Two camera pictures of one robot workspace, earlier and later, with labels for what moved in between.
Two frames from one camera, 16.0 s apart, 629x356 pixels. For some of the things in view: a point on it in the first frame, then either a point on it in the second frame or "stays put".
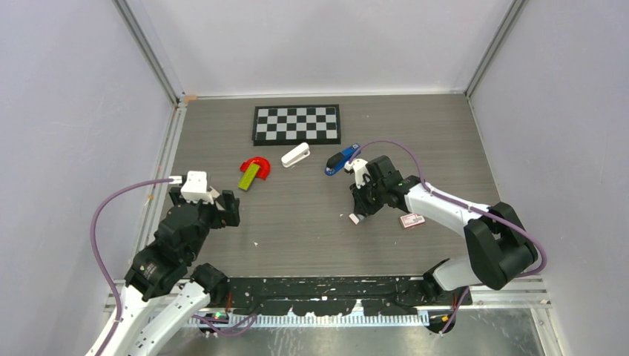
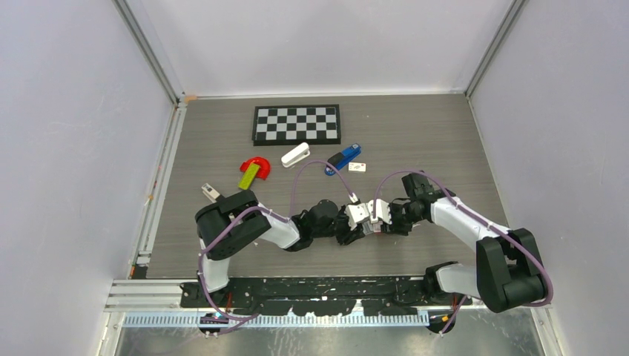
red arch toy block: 264,169 stays put
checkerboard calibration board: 291,125 stays put
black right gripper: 362,206 → 394,228
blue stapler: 336,162 stays put
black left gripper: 230,215 → 350,235
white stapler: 297,154 stays put
